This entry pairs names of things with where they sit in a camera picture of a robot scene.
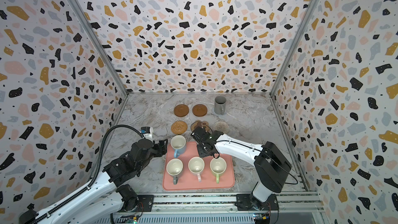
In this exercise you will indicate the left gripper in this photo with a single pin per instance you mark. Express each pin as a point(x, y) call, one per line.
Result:
point(162, 150)

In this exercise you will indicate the blue mug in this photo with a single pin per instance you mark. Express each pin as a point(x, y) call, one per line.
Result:
point(178, 143)

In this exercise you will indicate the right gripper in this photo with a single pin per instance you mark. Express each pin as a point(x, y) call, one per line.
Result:
point(199, 150)

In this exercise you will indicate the grey mug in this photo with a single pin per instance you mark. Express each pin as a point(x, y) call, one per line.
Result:
point(220, 105)

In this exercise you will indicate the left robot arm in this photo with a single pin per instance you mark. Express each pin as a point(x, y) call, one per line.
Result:
point(106, 193)

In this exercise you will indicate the woven rattan coaster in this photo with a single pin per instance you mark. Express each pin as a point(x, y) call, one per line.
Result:
point(179, 127)

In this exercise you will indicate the green handled cream mug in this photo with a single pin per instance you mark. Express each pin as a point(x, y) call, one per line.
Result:
point(218, 167)

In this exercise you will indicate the brown wooden coaster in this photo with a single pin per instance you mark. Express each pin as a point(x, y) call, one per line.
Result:
point(199, 110)
point(181, 110)

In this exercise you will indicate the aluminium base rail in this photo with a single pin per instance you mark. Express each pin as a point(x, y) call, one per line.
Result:
point(208, 208)

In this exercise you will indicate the cork paw coaster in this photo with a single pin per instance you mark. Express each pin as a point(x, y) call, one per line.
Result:
point(201, 124)

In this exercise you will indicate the teal handled cream mug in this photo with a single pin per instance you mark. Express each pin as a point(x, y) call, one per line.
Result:
point(174, 168)

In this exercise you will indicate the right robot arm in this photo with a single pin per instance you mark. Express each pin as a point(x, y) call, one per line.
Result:
point(271, 165)

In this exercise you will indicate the pink handled cream mug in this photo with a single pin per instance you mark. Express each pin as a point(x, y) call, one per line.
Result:
point(196, 166)

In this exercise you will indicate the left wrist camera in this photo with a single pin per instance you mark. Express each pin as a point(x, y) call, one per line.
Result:
point(147, 132)

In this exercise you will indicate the multicolour woven coaster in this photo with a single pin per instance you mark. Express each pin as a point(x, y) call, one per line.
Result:
point(221, 126)

